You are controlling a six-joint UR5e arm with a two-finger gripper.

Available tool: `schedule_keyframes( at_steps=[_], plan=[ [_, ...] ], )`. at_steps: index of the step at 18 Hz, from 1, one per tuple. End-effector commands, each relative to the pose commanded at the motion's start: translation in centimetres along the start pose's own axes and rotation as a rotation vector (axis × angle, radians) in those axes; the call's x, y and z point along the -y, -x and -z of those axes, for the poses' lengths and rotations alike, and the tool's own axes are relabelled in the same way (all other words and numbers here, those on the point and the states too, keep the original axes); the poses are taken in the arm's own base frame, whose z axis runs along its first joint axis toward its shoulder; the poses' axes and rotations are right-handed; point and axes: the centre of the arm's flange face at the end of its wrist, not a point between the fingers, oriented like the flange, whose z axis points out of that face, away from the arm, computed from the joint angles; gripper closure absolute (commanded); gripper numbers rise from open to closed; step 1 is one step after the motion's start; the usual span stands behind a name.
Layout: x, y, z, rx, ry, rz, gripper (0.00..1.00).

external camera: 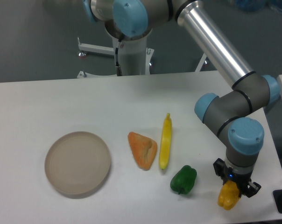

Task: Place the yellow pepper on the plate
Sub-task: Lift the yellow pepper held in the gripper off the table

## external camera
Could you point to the orange bread wedge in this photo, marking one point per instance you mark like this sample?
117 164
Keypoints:
143 148

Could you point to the yellow banana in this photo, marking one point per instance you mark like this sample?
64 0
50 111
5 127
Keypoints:
165 142

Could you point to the blue object top right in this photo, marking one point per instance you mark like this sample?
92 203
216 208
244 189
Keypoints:
257 5

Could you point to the beige round plate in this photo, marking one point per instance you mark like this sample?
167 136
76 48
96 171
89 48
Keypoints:
77 164

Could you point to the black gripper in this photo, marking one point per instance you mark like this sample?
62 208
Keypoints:
226 170

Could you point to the green bell pepper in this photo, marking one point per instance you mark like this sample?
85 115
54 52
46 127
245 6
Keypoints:
183 181

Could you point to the yellow bell pepper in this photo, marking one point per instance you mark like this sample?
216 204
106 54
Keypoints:
229 195

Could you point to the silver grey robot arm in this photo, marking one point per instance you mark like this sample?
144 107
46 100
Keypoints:
129 21

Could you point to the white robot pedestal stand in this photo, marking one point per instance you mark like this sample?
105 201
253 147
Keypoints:
165 49

